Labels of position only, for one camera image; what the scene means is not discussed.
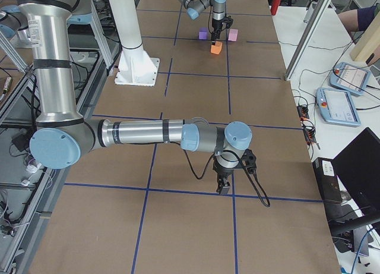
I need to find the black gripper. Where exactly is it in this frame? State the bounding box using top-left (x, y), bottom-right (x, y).
top-left (211, 18), bottom-right (223, 45)
top-left (213, 162), bottom-right (234, 195)

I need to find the orange foam cube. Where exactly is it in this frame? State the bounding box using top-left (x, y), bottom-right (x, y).
top-left (210, 41), bottom-right (223, 55)

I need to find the dark purple foam cube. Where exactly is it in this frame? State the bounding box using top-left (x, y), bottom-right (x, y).
top-left (198, 27), bottom-right (208, 40)

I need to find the light pink foam cube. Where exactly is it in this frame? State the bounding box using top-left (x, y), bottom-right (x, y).
top-left (228, 29), bottom-right (239, 42)

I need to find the red cylinder bottle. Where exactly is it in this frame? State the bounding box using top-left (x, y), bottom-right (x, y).
top-left (271, 0), bottom-right (281, 16)

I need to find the black box with label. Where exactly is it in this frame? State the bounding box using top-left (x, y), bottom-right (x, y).
top-left (312, 158), bottom-right (342, 204)

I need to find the orange black connector hub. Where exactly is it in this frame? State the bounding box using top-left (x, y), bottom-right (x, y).
top-left (297, 105), bottom-right (309, 120)

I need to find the far blue teach pendant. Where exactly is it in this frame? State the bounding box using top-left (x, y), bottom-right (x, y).
top-left (330, 62), bottom-right (371, 96)

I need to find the blue teach pendant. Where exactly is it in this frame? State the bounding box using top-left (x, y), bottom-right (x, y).
top-left (316, 87), bottom-right (361, 127)
top-left (330, 62), bottom-right (371, 96)

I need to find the black monitor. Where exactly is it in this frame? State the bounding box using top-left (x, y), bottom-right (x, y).
top-left (329, 127), bottom-right (380, 238)

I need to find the near blue teach pendant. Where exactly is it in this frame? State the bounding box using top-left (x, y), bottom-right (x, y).
top-left (316, 87), bottom-right (361, 127)

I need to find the seated person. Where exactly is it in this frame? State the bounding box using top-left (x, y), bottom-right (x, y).
top-left (338, 5), bottom-right (379, 33)

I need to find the wooden board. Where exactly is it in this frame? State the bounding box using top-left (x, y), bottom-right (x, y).
top-left (350, 14), bottom-right (379, 64)

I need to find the black camera cable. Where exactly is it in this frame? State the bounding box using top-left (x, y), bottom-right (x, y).
top-left (185, 150), bottom-right (271, 209)

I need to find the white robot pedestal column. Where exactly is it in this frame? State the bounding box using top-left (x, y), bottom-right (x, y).
top-left (109, 0), bottom-right (160, 87)

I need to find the aluminium frame post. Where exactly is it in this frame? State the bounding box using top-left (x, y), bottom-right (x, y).
top-left (284, 0), bottom-right (331, 81)

